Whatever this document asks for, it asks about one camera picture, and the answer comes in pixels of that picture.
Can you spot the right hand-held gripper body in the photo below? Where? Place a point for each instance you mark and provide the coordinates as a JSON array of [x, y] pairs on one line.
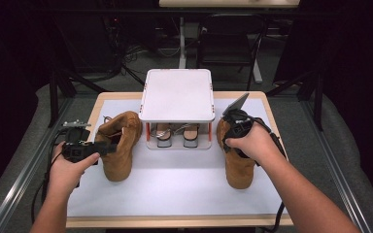
[[238, 124]]

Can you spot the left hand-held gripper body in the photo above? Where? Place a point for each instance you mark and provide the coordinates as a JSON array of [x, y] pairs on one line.
[[77, 145]]

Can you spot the tan suede boot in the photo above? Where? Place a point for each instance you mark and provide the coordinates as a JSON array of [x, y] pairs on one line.
[[119, 161], [238, 171]]

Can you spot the white shoe rack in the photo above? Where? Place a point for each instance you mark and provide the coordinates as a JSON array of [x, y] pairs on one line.
[[176, 97]]

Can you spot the person's right hand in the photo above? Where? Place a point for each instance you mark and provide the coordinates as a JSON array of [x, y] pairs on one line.
[[259, 144]]

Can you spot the person's left hand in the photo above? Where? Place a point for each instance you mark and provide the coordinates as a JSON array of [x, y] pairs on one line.
[[66, 174]]

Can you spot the black metal stand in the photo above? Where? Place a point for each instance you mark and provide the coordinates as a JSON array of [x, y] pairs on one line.
[[54, 97], [318, 100]]

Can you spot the white foam mat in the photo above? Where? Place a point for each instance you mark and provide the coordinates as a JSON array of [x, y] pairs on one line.
[[175, 187]]

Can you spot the black chair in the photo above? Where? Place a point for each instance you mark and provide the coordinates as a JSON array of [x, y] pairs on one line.
[[226, 42]]

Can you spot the white desk with legs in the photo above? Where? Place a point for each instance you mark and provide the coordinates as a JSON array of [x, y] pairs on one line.
[[182, 42]]

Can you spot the aluminium frame rail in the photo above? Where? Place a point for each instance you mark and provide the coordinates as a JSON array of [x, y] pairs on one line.
[[336, 168], [19, 181]]

